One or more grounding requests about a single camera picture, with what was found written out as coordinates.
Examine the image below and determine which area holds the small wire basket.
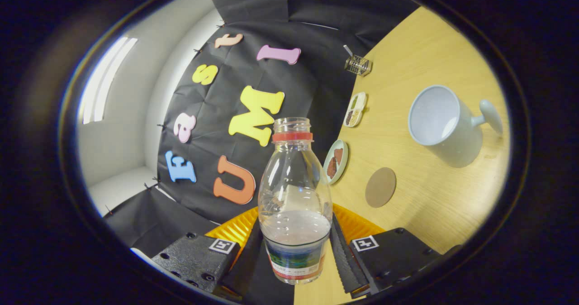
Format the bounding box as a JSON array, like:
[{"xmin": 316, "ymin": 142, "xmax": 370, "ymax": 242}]
[{"xmin": 345, "ymin": 55, "xmax": 373, "ymax": 77}]

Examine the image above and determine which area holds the clear plastic juice bottle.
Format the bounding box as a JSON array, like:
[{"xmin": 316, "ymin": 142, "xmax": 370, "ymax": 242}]
[{"xmin": 258, "ymin": 117, "xmax": 333, "ymax": 285}]

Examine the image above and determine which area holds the round pale green plate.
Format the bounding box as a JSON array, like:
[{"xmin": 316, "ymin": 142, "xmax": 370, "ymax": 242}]
[{"xmin": 323, "ymin": 139, "xmax": 349, "ymax": 185}]

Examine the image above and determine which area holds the long ceiling light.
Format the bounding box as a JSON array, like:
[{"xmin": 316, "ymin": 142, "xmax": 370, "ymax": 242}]
[{"xmin": 79, "ymin": 36, "xmax": 138, "ymax": 124}]

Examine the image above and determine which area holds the white divided snack dish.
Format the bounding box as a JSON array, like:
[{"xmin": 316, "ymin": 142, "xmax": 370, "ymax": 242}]
[{"xmin": 343, "ymin": 92, "xmax": 367, "ymax": 128}]

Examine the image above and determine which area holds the wooden table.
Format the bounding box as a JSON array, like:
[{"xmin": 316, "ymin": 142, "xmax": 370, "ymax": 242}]
[{"xmin": 294, "ymin": 6, "xmax": 512, "ymax": 305}]

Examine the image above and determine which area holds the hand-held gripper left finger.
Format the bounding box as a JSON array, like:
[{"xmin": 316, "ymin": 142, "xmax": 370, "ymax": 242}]
[{"xmin": 151, "ymin": 206, "xmax": 264, "ymax": 302}]

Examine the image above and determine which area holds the white cup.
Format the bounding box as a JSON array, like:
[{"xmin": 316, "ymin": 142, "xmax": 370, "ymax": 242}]
[{"xmin": 408, "ymin": 85, "xmax": 503, "ymax": 168}]

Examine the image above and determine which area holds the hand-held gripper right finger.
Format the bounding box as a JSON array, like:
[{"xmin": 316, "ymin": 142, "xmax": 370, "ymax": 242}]
[{"xmin": 330, "ymin": 203, "xmax": 443, "ymax": 299}]

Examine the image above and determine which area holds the round brown coaster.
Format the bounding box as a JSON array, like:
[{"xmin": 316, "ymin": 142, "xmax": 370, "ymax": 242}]
[{"xmin": 365, "ymin": 167, "xmax": 397, "ymax": 208}]

